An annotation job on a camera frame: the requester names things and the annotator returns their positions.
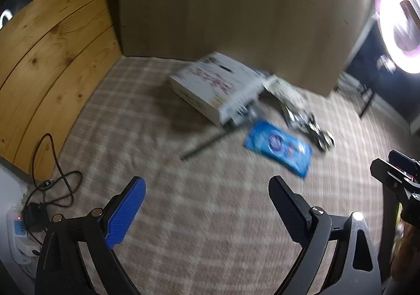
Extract white cardboard box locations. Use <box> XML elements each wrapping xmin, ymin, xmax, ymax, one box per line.
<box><xmin>169</xmin><ymin>52</ymin><xmax>279</xmax><ymax>127</ymax></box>

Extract beige cabinet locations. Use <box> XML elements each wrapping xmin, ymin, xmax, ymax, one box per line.
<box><xmin>108</xmin><ymin>0</ymin><xmax>383</xmax><ymax>98</ymax></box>

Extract dark thin stick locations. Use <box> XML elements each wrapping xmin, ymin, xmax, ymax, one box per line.
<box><xmin>180</xmin><ymin>127</ymin><xmax>233</xmax><ymax>162</ymax></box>

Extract white power strip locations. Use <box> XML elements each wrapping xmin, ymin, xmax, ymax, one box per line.
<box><xmin>7</xmin><ymin>206</ymin><xmax>41</xmax><ymax>266</ymax></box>

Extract black light stand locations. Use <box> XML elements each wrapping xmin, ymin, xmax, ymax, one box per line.
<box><xmin>335</xmin><ymin>72</ymin><xmax>378</xmax><ymax>118</ymax></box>

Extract ring light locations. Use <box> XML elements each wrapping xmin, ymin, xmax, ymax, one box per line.
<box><xmin>375</xmin><ymin>0</ymin><xmax>420</xmax><ymax>75</ymax></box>

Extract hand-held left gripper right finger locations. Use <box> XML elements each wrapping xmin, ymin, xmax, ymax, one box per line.
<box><xmin>268</xmin><ymin>176</ymin><xmax>383</xmax><ymax>295</ymax></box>

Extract blue plastic packet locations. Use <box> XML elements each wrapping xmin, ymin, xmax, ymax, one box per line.
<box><xmin>243</xmin><ymin>120</ymin><xmax>313</xmax><ymax>179</ymax></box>

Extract wooden plank panel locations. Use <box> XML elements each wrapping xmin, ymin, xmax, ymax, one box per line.
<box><xmin>0</xmin><ymin>0</ymin><xmax>123</xmax><ymax>182</ymax></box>

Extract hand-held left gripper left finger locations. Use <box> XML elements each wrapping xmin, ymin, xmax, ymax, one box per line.
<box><xmin>34</xmin><ymin>176</ymin><xmax>146</xmax><ymax>295</ymax></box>

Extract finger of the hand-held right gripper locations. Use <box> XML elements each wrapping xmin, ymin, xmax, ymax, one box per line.
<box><xmin>370</xmin><ymin>159</ymin><xmax>414</xmax><ymax>197</ymax></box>

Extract black power adapter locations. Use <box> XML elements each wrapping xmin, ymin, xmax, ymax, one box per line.
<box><xmin>25</xmin><ymin>203</ymin><xmax>50</xmax><ymax>231</ymax></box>

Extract shiny silver wrapped items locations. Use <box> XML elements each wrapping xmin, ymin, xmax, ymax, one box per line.
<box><xmin>262</xmin><ymin>74</ymin><xmax>336</xmax><ymax>153</ymax></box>

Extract black cable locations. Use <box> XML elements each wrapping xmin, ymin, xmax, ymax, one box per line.
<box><xmin>24</xmin><ymin>133</ymin><xmax>83</xmax><ymax>210</ymax></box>

